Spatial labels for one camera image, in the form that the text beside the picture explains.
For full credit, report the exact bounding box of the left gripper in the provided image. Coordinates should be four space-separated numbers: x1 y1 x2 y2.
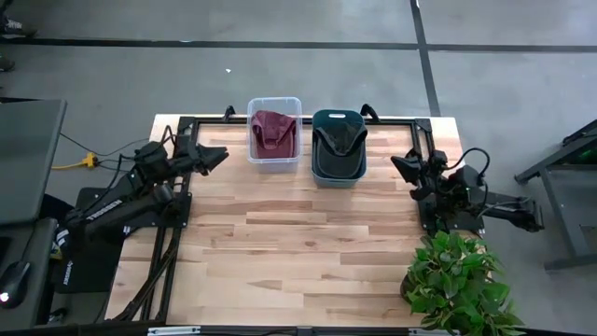
175 145 230 178

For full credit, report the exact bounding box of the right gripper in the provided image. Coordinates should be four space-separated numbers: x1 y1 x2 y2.
390 154 451 203

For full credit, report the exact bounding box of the clear plastic bin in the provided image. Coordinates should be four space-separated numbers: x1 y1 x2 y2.
245 96 303 175

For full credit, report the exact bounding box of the teal plastic bin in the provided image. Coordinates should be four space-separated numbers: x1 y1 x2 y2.
311 108 369 189

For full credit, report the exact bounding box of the green potted plant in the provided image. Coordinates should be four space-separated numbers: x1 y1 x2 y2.
399 231 526 336

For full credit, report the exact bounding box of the yellow power plug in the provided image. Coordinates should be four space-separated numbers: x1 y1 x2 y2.
50 153 100 172

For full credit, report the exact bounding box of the black metal stand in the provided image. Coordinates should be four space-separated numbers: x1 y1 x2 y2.
515 119 597 272

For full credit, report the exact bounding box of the black Husky bag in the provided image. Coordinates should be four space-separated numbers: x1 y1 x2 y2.
54 240 125 295

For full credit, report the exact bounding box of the gray desk panel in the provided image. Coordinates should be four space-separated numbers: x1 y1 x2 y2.
0 97 68 226

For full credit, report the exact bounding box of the dark desk top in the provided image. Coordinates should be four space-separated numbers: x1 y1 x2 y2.
0 217 58 330

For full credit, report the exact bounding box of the black computer mouse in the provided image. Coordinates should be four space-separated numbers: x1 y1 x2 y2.
0 259 32 310

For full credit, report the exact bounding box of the person's shoe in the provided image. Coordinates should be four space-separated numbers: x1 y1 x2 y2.
0 16 37 39

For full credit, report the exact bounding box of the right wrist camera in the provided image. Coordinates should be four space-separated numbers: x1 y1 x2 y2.
428 148 450 168

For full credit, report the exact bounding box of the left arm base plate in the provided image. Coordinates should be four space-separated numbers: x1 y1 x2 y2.
75 186 192 231

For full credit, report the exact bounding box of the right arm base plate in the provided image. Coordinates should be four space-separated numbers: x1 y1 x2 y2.
417 204 486 236

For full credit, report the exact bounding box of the black floor cable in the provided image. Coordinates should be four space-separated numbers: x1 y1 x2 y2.
59 133 151 177

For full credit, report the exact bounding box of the black table edge rail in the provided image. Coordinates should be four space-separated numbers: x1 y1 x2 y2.
0 320 597 336

